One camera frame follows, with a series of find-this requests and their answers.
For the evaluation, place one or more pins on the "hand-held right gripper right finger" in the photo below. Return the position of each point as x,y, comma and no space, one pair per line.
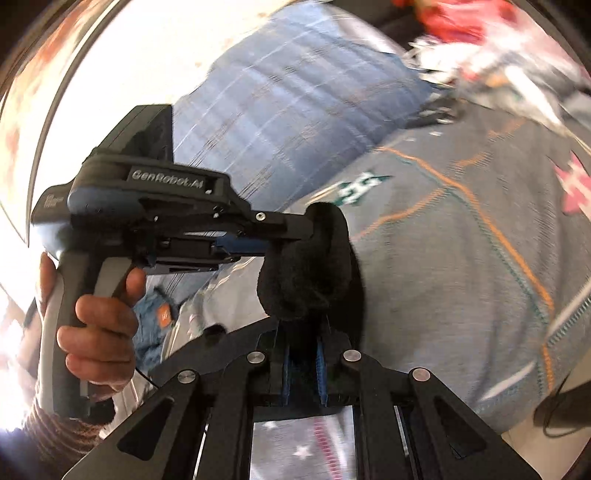
321,374

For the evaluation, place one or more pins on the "red and white clothes pile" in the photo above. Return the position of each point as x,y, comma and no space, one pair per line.
521,78

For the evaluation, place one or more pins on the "red cloth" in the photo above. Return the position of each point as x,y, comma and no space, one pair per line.
461,18

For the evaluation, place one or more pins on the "blue denim garment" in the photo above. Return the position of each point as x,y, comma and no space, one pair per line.
154,332

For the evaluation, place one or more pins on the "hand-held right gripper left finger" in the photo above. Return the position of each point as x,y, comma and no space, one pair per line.
286,374

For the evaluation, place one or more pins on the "person's left hand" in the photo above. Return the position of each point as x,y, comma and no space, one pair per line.
104,332

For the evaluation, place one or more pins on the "black pants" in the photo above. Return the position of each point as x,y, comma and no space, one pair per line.
307,267

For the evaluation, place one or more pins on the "grey garment with orange stitching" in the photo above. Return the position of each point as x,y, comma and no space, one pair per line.
438,277

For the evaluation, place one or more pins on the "star printed cloth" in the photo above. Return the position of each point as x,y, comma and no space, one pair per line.
300,450

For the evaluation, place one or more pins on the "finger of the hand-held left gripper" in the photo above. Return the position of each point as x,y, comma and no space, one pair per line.
281,226
240,247

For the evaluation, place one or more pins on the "pink patterned cloth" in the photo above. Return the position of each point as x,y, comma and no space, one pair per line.
577,184

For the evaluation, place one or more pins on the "blue plaid blanket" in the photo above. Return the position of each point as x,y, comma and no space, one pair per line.
300,92

